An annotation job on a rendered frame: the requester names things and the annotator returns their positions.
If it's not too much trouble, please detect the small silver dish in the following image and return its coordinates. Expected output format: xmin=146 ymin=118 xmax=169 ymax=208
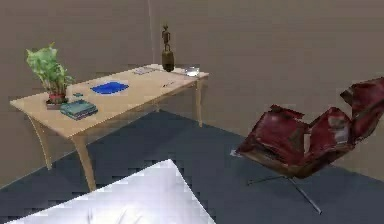
xmin=184 ymin=66 xmax=201 ymax=77

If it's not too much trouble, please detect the light wooden table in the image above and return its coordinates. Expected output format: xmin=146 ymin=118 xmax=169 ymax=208
xmin=9 ymin=63 xmax=210 ymax=193

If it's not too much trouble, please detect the dark bronze figure statue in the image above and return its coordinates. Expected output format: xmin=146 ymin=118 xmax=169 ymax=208
xmin=161 ymin=23 xmax=176 ymax=73

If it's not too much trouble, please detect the blue flat sheet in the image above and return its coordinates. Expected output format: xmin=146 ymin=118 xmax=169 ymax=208
xmin=90 ymin=81 xmax=130 ymax=96

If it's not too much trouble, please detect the red lounge chair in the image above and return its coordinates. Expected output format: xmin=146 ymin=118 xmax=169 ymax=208
xmin=230 ymin=76 xmax=384 ymax=215

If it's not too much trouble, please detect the teal stack of books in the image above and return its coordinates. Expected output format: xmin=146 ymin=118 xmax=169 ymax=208
xmin=59 ymin=99 xmax=99 ymax=121

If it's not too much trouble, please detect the green potted house plant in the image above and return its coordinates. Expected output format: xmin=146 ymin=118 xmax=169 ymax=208
xmin=25 ymin=41 xmax=75 ymax=111

